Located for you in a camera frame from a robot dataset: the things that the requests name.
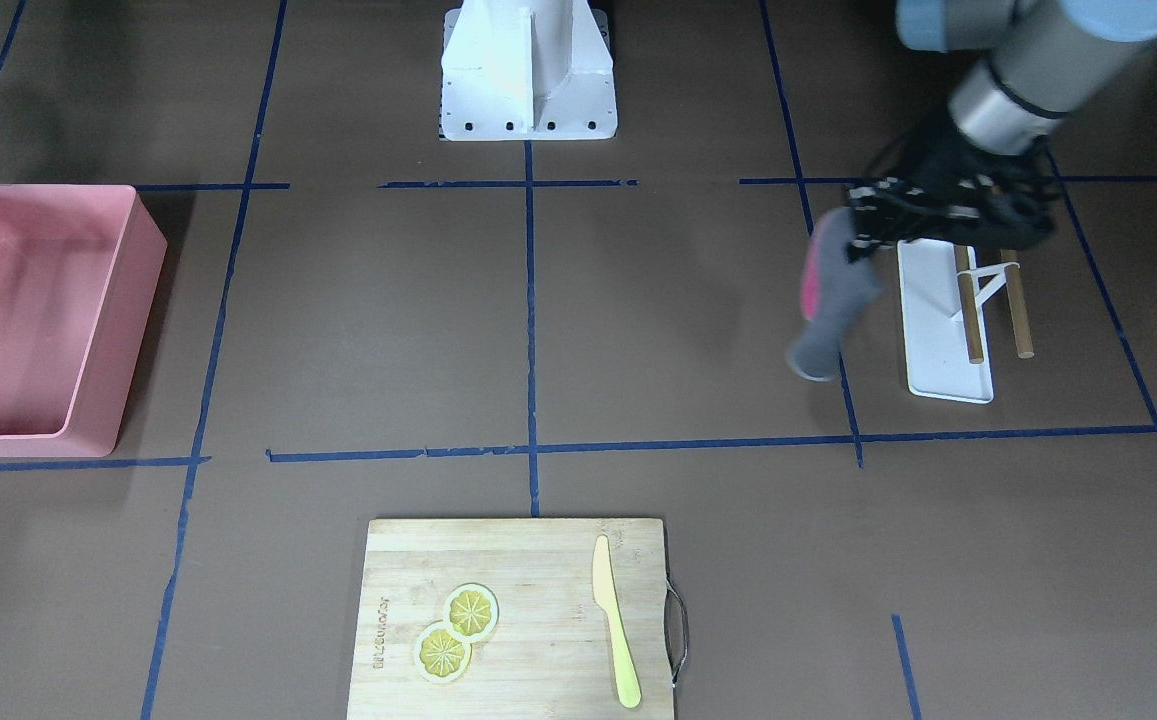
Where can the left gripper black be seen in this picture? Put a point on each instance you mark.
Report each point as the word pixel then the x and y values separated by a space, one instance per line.
pixel 941 161

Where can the grey and pink cloth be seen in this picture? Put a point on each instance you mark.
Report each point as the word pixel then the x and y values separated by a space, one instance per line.
pixel 838 282

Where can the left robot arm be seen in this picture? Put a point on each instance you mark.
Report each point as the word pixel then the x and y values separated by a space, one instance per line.
pixel 1039 61

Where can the inner wooden rack rod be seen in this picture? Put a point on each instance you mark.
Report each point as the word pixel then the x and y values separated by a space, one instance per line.
pixel 968 289

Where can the wooden rack rod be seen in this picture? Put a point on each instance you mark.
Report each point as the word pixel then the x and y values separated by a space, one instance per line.
pixel 968 289
pixel 1018 310

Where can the white rack tray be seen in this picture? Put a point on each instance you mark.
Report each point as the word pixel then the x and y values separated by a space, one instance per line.
pixel 938 361

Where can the outer wooden rack rod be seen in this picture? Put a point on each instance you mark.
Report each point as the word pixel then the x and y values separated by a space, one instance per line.
pixel 1018 310

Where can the yellow plastic knife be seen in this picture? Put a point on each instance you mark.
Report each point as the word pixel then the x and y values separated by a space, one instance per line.
pixel 625 675

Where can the bamboo cutting board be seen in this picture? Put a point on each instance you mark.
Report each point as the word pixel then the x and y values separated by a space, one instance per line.
pixel 549 657

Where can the rear lemon slice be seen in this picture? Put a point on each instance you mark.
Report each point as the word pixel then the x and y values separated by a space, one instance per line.
pixel 471 612

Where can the lemon slice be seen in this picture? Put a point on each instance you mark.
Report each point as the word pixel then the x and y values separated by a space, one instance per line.
pixel 471 612
pixel 440 655

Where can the front lemon slice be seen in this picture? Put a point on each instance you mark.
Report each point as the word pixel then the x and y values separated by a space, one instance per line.
pixel 440 655

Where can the pink plastic bin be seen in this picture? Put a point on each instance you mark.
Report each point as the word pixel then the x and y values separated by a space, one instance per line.
pixel 79 267

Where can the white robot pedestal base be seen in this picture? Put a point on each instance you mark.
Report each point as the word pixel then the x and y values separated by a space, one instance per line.
pixel 527 71

